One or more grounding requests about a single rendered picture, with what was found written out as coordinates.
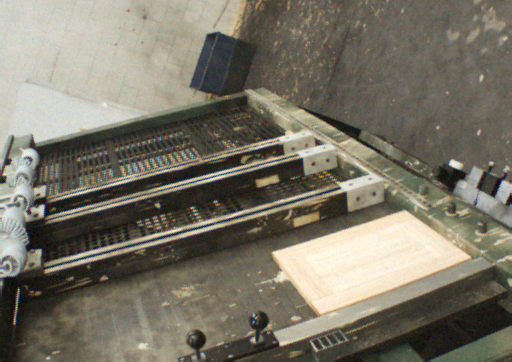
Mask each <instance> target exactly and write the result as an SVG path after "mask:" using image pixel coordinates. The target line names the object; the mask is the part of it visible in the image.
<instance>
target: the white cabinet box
mask: <svg viewBox="0 0 512 362"><path fill-rule="evenodd" d="M147 114H151V113H148V112H146V113H145V112H142V111H140V110H137V109H134V108H129V107H126V106H124V105H121V104H118V103H117V104H115V103H113V102H110V101H108V100H102V99H99V98H97V97H95V96H89V95H86V94H84V93H81V92H79V93H78V92H76V91H74V90H71V89H66V88H63V87H61V86H55V85H53V84H51V83H46V82H43V81H41V80H36V79H34V78H31V77H25V79H24V80H23V84H22V87H21V90H20V93H19V96H18V99H17V105H16V107H15V110H14V113H13V116H12V122H11V125H10V128H9V131H8V134H7V138H8V136H9V135H12V134H13V135H14V138H16V137H22V136H27V135H30V134H32V135H33V137H34V140H35V142H36V143H37V142H40V141H43V140H50V139H54V138H57V137H61V136H65V135H69V134H72V133H76V132H79V131H83V130H87V129H91V128H98V127H101V126H105V125H109V124H112V123H116V122H120V121H124V120H127V119H132V118H135V117H139V116H143V115H147Z"/></svg>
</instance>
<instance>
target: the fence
mask: <svg viewBox="0 0 512 362"><path fill-rule="evenodd" d="M493 273H494V265H493V264H491V263H489V262H488V261H487V260H486V259H484V258H482V256H479V257H478V258H475V259H473V260H471V261H468V262H466V263H463V264H459V265H456V266H454V267H451V268H449V269H446V270H444V271H442V272H440V273H437V274H435V275H433V276H430V277H427V278H424V279H420V280H418V281H415V282H413V283H410V284H408V285H405V286H404V287H401V288H399V289H396V290H393V291H391V292H388V293H385V294H381V295H378V296H376V297H373V298H370V299H368V300H366V301H364V302H361V303H358V304H356V305H353V306H350V307H345V308H343V309H340V310H338V311H335V312H332V313H330V314H327V315H325V316H322V317H317V318H315V319H312V320H309V321H307V322H304V323H301V324H296V325H294V326H291V327H288V328H286V329H284V330H279V331H276V332H273V333H274V335H275V336H276V337H277V339H278V341H279V347H277V348H271V349H269V350H266V351H264V352H262V353H257V354H254V355H251V356H249V357H244V358H242V359H239V360H234V361H231V362H280V361H283V360H287V359H290V358H292V357H295V356H297V355H300V354H304V353H307V352H309V351H310V343H309V341H312V340H313V339H316V338H319V337H321V336H324V335H326V334H331V333H333V332H336V331H339V330H340V331H341V332H342V333H343V334H344V336H345V337H346V338H348V337H350V336H353V335H356V334H357V333H361V332H365V331H368V330H369V329H372V328H374V327H377V326H379V325H381V324H384V323H386V322H390V321H393V320H396V319H398V318H401V317H403V316H405V315H407V314H410V313H412V312H415V311H416V310H419V309H423V308H426V307H428V306H430V305H433V304H435V303H438V302H440V301H442V300H444V299H447V298H449V297H451V296H454V295H458V294H461V293H462V292H465V291H467V290H469V289H472V288H473V287H476V286H478V285H481V284H484V283H487V282H489V281H492V280H493Z"/></svg>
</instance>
